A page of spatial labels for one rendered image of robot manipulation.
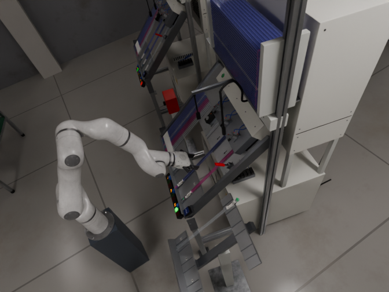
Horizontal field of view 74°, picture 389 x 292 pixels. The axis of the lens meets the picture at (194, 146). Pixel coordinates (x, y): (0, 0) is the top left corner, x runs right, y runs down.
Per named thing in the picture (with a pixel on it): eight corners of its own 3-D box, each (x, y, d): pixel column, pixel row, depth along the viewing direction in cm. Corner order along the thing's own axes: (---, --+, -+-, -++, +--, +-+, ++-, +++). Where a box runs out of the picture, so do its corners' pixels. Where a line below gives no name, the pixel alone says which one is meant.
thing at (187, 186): (188, 213, 158) (184, 213, 156) (165, 137, 199) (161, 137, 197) (207, 196, 149) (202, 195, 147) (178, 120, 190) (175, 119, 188)
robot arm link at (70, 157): (80, 196, 143) (84, 221, 134) (55, 200, 137) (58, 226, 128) (83, 126, 113) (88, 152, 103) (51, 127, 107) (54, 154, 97)
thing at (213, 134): (230, 178, 141) (223, 176, 138) (195, 103, 183) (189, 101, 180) (274, 138, 125) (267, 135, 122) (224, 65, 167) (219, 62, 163)
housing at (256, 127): (269, 143, 128) (251, 137, 119) (231, 86, 159) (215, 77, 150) (281, 132, 124) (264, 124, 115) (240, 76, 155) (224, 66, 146)
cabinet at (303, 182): (235, 238, 213) (233, 207, 165) (208, 172, 257) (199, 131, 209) (307, 212, 218) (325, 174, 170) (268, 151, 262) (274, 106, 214)
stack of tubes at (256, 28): (256, 109, 108) (259, 52, 87) (214, 50, 141) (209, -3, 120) (283, 100, 109) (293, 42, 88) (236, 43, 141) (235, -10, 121)
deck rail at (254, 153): (191, 217, 159) (183, 216, 155) (190, 214, 160) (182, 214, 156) (276, 141, 124) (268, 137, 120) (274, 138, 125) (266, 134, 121)
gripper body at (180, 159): (174, 161, 139) (192, 163, 145) (170, 148, 145) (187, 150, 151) (169, 170, 143) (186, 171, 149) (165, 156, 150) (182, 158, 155)
